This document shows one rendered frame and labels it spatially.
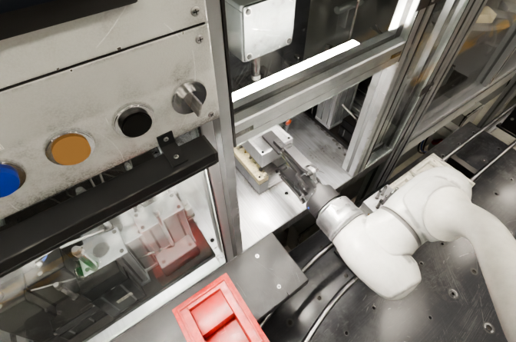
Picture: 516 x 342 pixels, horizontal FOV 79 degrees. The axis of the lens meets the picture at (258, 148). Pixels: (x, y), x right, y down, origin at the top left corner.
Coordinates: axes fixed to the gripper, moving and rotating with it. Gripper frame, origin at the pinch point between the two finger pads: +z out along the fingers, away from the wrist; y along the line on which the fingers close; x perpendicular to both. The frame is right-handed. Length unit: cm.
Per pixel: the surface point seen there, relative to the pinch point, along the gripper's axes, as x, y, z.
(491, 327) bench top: -29, -34, -62
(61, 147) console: 36, 40, -14
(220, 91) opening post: 19.6, 36.8, -12.3
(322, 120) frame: -24.8, -9.7, 6.5
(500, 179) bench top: -79, -34, -38
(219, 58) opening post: 19.2, 41.2, -12.2
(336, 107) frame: -26.0, -2.5, 3.4
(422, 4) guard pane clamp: -18.3, 37.1, -12.5
